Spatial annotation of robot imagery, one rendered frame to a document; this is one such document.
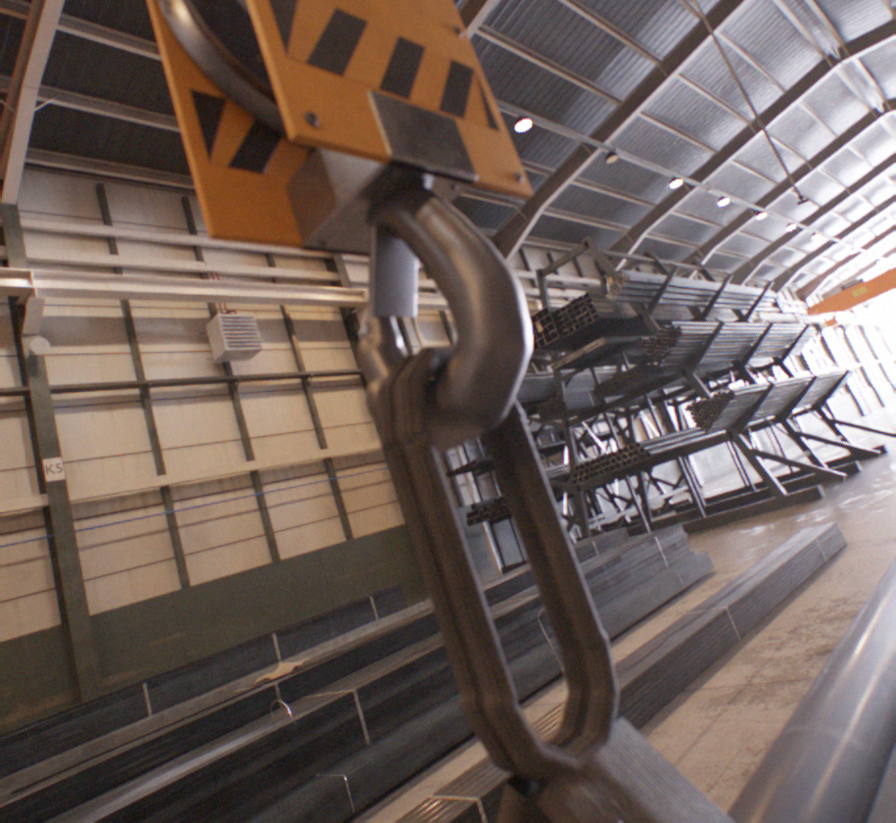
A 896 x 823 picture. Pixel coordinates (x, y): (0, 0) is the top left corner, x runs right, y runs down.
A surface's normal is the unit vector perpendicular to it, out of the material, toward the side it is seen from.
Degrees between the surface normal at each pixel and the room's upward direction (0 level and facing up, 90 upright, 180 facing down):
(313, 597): 90
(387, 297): 117
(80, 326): 90
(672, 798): 51
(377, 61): 90
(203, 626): 90
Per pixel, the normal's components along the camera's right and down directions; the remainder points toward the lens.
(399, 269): 0.74, 0.06
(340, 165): -0.69, 0.04
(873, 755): 0.38, -0.85
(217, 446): 0.65, -0.40
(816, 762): 0.01, -1.00
